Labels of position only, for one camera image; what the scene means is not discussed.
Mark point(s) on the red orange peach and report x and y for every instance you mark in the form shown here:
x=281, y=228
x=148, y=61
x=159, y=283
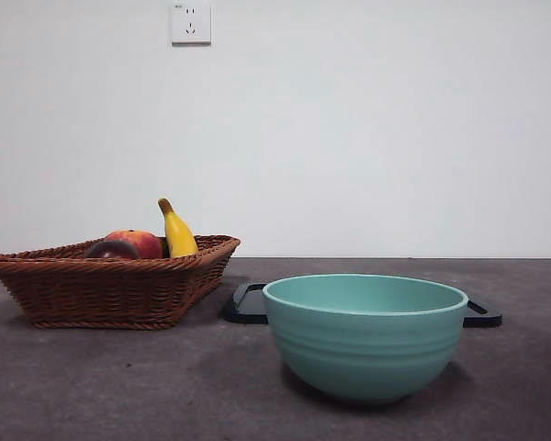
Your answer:
x=147, y=243

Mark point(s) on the teal ribbed bowl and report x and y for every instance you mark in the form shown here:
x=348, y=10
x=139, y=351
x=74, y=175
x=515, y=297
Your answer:
x=363, y=353

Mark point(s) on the white wall socket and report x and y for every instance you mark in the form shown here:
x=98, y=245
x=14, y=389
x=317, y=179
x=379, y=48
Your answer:
x=191, y=23

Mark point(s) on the yellow banana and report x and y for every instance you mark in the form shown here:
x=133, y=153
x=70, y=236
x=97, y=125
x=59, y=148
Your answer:
x=178, y=234

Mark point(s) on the brown wicker basket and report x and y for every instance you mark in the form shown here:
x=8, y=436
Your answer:
x=96, y=294

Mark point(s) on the dark red plum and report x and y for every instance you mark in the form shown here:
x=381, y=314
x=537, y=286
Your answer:
x=110, y=250

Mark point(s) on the black rectangular tray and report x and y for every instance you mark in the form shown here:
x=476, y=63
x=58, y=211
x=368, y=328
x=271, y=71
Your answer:
x=243, y=313

